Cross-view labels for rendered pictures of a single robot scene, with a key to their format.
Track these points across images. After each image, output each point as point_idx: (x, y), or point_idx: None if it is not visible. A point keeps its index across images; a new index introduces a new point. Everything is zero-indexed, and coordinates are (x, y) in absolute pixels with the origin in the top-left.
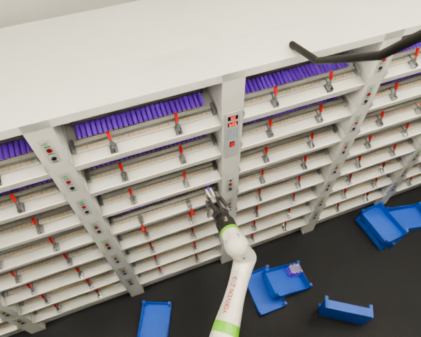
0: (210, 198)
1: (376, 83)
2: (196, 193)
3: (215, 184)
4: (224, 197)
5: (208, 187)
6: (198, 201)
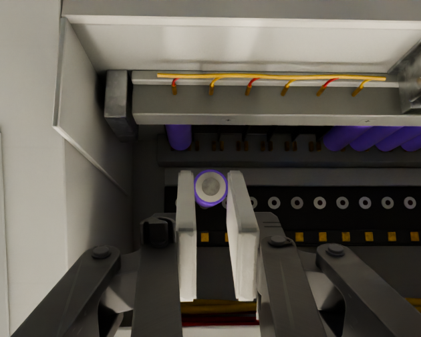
0: (243, 287)
1: None
2: (312, 121)
3: (116, 134)
4: (27, 25)
5: (196, 199)
6: (328, 49)
